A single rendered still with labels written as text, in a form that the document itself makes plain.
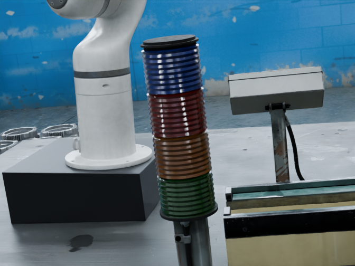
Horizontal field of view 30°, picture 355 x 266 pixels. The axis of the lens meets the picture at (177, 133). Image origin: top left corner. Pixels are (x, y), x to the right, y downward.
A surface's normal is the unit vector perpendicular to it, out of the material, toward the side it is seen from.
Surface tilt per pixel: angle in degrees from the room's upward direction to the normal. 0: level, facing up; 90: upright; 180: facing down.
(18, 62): 90
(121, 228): 0
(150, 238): 0
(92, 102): 88
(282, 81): 51
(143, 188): 90
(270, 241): 90
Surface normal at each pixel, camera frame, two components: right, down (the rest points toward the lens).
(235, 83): -0.14, -0.42
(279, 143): -0.10, 0.25
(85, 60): -0.44, 0.15
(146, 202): 0.97, -0.05
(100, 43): -0.04, -0.69
